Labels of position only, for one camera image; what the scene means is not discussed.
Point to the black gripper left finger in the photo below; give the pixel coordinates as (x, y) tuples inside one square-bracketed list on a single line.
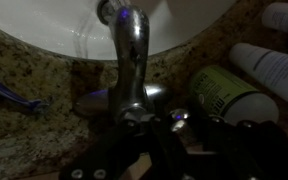
[(109, 157)]

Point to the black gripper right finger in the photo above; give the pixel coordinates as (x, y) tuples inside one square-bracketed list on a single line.
[(170, 161)]

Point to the chrome tap with handle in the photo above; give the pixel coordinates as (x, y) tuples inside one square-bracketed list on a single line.
[(130, 98)]

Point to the green labelled white bottle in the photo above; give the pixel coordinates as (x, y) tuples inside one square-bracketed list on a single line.
[(223, 94)]

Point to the white tube with label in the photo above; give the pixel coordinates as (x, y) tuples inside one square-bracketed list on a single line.
[(267, 66)]

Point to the white round sink basin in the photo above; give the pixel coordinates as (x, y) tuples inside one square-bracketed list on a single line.
[(72, 28)]

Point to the chrome sink drain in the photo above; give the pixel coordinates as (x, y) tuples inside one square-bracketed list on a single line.
[(106, 9)]

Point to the white tube upper right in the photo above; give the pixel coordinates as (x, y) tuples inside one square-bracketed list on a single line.
[(275, 16)]

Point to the blue razor handle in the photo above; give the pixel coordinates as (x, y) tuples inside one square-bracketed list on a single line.
[(35, 105)]

